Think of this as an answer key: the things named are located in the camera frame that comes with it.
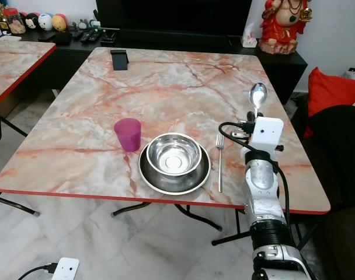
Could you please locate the silver spoon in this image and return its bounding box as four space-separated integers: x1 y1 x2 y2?
249 82 268 121

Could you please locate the silver fork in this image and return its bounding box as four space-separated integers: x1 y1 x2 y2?
215 134 225 193

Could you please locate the black tv console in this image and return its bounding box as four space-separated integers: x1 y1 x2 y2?
0 24 308 106

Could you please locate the stainless steel bowl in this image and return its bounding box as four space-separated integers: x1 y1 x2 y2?
147 134 203 176

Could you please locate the marble top folding table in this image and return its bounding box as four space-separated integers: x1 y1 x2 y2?
0 47 331 246

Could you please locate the pink tissue box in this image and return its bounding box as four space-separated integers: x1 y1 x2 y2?
241 23 259 48

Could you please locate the stainless steel plate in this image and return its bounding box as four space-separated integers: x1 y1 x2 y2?
139 139 211 195

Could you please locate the red cushion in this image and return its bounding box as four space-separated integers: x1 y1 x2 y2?
305 66 355 139

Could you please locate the dark sofa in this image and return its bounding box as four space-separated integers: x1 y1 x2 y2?
288 105 355 280

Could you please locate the red laughing buddha statue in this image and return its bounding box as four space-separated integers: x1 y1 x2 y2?
259 0 313 55

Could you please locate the purple plastic cup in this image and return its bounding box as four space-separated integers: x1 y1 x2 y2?
114 118 142 152

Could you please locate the marble table with red edge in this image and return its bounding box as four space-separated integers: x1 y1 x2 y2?
0 38 57 141

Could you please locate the black television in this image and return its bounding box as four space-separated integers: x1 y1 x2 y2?
96 0 253 37

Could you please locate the black phone stand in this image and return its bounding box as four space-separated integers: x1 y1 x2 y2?
110 50 130 71

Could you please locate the red lidded snack jar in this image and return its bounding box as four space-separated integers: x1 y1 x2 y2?
2 8 27 35

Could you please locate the black mouse head toy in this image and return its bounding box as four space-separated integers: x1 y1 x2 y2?
24 12 40 30

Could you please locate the white blue head toy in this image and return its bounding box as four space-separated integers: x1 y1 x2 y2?
38 13 54 31

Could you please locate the small black box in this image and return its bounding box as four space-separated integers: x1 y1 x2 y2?
52 32 72 46

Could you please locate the black remote control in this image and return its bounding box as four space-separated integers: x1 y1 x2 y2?
79 30 100 44

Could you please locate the yellow orange head toy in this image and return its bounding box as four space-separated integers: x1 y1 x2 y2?
51 13 68 32

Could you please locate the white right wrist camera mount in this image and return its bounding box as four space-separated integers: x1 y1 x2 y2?
249 118 284 153

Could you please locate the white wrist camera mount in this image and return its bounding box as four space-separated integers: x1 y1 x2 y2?
52 257 80 280
249 118 284 153

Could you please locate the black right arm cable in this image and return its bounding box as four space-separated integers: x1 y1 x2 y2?
218 121 291 222

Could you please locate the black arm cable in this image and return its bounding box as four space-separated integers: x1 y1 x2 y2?
218 121 291 222
17 263 57 280

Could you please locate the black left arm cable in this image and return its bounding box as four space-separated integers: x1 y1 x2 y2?
17 263 57 280

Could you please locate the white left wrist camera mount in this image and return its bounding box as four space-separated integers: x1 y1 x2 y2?
52 257 80 280

